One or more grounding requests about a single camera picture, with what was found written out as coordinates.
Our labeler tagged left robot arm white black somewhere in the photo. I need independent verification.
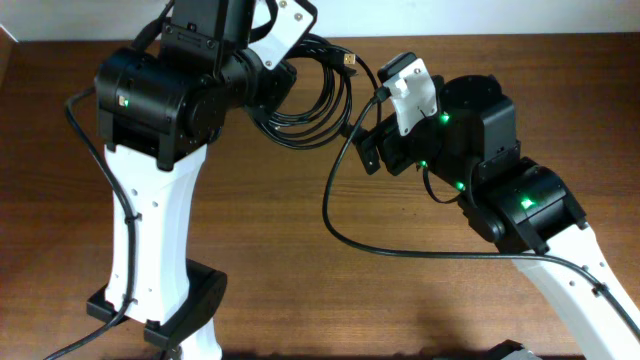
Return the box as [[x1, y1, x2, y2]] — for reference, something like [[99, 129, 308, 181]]
[[87, 0, 317, 359]]

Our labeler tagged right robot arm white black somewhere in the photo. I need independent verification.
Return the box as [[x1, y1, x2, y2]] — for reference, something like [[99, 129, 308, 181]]
[[357, 75, 639, 359]]

